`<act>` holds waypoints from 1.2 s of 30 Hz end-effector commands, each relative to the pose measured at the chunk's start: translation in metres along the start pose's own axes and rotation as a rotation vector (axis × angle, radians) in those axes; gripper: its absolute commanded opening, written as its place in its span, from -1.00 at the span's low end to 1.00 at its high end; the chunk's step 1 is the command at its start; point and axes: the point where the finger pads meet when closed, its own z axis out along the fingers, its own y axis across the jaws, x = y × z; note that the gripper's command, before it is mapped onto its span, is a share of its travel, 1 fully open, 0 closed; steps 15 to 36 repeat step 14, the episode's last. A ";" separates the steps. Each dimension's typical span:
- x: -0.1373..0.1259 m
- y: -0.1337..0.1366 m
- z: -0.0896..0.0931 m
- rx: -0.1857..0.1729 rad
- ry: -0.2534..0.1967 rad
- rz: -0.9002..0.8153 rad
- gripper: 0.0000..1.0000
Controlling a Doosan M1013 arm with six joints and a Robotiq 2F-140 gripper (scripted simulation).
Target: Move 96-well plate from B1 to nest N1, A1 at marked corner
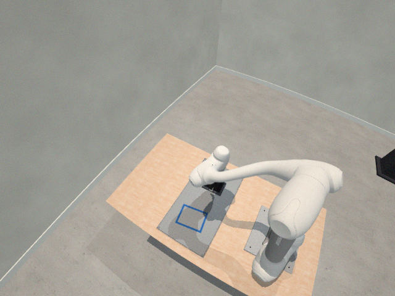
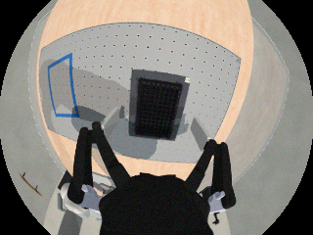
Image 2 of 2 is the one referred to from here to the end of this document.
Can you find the blue tape rectangle outline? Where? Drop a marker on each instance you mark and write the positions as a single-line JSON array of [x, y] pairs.
[[71, 85]]

